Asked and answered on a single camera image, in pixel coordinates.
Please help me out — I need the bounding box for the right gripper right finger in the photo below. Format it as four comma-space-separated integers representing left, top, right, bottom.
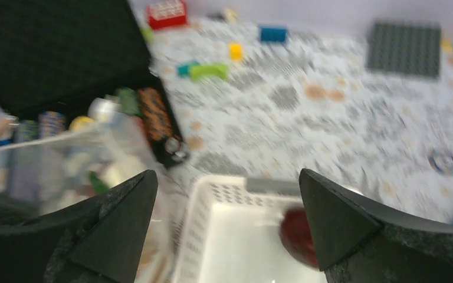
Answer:
299, 169, 453, 282

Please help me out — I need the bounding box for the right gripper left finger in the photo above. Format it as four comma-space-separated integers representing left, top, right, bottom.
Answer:
0, 170, 158, 282

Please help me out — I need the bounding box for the clear zip top bag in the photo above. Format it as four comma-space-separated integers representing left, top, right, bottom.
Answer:
0, 115, 172, 282

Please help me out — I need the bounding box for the white perforated plastic basket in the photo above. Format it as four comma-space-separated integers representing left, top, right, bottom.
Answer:
171, 175, 326, 283

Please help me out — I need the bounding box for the orange black chip stack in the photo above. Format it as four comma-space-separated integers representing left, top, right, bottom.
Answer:
137, 88, 173, 142

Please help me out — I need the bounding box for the teal block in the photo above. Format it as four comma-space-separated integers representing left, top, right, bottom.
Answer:
176, 61, 200, 78

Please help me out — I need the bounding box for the green curved block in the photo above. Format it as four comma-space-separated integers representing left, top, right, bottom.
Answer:
189, 64, 228, 81

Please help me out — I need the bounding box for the black open case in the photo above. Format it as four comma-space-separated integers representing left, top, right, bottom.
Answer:
0, 1, 190, 168

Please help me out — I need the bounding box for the grey lego baseplate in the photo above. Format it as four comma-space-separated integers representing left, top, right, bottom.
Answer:
366, 21, 442, 79

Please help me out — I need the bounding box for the blue lego brick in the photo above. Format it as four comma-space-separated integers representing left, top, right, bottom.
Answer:
259, 26, 288, 44

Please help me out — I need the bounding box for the yellow small block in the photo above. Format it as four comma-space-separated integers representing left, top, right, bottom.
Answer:
228, 43, 243, 62

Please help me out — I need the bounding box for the red white toy block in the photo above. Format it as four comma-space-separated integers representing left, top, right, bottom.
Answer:
146, 0, 188, 30

